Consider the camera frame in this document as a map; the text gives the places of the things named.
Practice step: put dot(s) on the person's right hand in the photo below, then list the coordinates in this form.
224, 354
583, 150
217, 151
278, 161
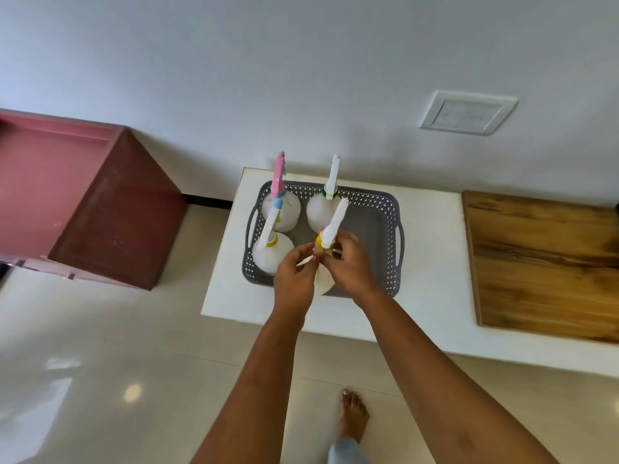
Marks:
352, 275

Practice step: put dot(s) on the person's left hand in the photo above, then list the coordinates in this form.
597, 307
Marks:
290, 285

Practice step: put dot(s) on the person's left thumb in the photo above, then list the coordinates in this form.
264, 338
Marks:
312, 269

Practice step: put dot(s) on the person's right thumb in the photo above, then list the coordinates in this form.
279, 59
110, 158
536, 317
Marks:
329, 261

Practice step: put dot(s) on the white spray bottle yellow collar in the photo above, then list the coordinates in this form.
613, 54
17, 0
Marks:
271, 253
336, 222

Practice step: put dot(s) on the person's right forearm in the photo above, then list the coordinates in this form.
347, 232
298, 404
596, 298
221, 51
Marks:
435, 381

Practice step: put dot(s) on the person's left forearm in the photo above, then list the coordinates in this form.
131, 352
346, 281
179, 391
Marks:
251, 391

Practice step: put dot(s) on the white spray bottle green collar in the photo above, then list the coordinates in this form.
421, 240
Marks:
319, 212

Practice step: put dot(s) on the grey perforated plastic basket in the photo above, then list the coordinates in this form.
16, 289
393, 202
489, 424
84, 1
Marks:
377, 227

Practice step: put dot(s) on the white spray bottle pink sprayer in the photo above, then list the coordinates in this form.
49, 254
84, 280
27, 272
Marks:
285, 212

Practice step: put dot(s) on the person's bare foot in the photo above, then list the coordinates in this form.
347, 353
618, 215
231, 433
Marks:
354, 414

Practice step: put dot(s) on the light blue trouser leg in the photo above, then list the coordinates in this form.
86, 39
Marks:
345, 451

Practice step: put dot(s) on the brown wooden board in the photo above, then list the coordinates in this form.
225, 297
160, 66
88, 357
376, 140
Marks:
546, 265

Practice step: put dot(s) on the pink and maroon cabinet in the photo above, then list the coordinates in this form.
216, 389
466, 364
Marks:
72, 198

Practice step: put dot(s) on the white wall switch plate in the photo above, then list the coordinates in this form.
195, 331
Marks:
468, 113

